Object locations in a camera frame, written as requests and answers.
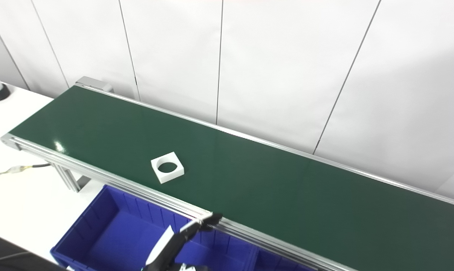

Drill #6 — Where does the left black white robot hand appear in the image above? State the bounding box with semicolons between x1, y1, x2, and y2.
142;213;223;271

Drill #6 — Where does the white square part round hole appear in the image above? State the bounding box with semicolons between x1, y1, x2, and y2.
150;151;185;184

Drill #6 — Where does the blue bin with white parts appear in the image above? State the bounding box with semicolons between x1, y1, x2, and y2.
50;184;258;271

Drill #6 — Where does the blue bin with black cylinders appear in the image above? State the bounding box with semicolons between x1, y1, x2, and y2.
249;248;318;271

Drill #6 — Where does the aluminium conveyor leg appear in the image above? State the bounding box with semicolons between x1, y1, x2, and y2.
49;162;90;193

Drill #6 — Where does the green conveyor belt aluminium frame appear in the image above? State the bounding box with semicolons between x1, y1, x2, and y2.
1;84;454;271

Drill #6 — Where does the black cable white connector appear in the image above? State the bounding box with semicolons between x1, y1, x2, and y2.
0;163;52;183

